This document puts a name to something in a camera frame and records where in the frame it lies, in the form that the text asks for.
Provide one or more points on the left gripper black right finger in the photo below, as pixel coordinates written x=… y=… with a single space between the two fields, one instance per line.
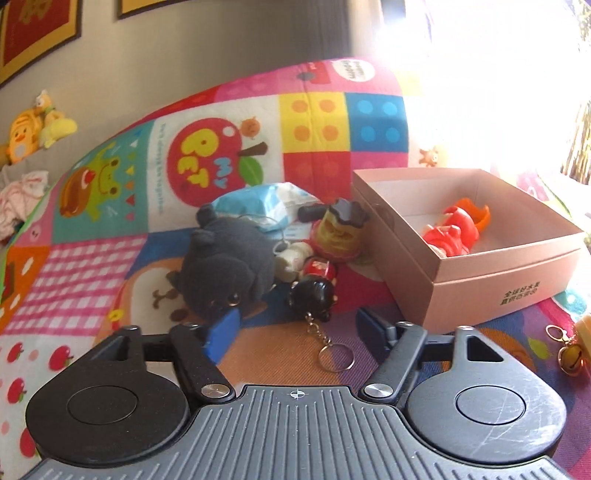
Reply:
x=397 y=348

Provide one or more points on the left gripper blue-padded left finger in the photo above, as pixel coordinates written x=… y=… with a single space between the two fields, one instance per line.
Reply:
x=196 y=351

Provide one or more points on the black plush bear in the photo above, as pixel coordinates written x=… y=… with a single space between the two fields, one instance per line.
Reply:
x=229 y=265

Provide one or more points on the black-haired keychain doll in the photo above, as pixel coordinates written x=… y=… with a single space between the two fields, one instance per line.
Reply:
x=311 y=297

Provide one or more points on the red hooded doll figure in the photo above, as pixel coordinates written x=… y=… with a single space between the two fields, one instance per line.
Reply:
x=456 y=236

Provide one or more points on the yellow toy with black lid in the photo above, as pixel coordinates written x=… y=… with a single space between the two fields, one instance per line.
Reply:
x=338 y=235

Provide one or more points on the orange plastic scoop toy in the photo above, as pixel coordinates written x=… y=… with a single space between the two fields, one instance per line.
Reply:
x=481 y=216

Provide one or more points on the blue wet wipes pack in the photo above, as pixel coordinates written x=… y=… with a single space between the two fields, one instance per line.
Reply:
x=270 y=206

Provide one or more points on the colourful cartoon play mat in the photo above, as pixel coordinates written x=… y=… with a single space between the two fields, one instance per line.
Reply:
x=88 y=262

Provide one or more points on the pink cardboard box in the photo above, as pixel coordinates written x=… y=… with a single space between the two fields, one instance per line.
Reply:
x=527 y=253

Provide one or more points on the white pink crumpled cloth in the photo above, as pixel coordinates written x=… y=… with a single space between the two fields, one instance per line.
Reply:
x=19 y=198

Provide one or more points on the yellow duck plush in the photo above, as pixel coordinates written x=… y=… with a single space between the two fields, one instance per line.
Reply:
x=55 y=125

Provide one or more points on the yellow tiger plush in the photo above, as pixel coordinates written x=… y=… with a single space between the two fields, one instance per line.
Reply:
x=24 y=135

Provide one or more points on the red gold framed picture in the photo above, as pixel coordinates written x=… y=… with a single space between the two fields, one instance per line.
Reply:
x=31 y=29

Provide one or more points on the gold bell keychain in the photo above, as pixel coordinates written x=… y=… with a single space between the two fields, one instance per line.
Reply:
x=574 y=353

